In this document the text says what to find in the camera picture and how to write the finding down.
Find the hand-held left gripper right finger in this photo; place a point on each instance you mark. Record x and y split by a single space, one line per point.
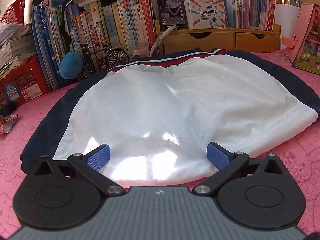
217 155

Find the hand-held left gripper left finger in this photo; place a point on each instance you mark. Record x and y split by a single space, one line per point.
98 156

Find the navy and white jacket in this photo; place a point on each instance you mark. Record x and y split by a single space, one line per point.
175 100

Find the blue plush ball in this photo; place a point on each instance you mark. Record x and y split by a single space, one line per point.
71 65

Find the crumpled snack wrapper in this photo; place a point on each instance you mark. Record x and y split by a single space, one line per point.
7 125

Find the black model bicycle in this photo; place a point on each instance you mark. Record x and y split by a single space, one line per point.
117 57

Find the red plastic crate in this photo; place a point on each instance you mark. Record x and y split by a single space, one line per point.
27 85

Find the small black case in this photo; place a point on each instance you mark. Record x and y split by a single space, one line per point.
7 110

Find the small pink plastic box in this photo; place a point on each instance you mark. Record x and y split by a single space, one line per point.
141 51

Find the wooden desk organizer with drawers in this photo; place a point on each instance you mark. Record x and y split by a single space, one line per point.
220 40

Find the row of thick children's books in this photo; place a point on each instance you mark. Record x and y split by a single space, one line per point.
107 30

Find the stack of paper workbooks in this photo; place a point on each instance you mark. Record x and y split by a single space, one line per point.
15 50

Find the white label printer box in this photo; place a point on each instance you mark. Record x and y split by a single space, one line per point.
205 13

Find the pink triangular toy house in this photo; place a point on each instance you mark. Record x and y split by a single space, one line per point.
307 40

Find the row of thin red blue books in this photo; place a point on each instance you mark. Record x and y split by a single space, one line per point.
250 5

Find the black smartphone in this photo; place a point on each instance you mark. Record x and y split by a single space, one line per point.
172 7

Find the white paper sheet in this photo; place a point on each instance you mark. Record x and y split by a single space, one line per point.
287 15

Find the small red plastic basket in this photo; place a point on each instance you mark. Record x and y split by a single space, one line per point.
12 12

